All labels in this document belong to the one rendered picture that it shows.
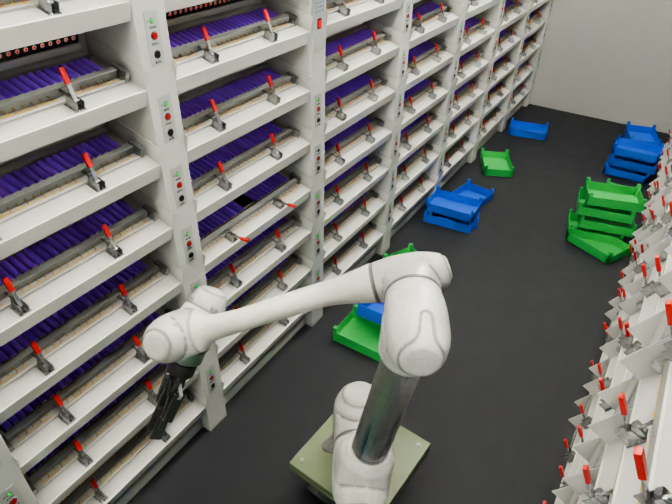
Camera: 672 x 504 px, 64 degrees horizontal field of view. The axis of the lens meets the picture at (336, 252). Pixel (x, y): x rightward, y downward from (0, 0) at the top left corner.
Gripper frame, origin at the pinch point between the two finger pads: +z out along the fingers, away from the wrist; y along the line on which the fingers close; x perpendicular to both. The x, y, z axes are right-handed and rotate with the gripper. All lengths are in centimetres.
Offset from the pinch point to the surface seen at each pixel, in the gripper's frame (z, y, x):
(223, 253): -40, 39, -16
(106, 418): 17.6, 25.5, 5.1
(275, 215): -55, 53, -35
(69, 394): 5.8, 18.6, 19.8
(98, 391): 3.9, 18.7, 12.5
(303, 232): -49, 68, -58
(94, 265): -34.7, 15.6, 26.2
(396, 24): -145, 92, -73
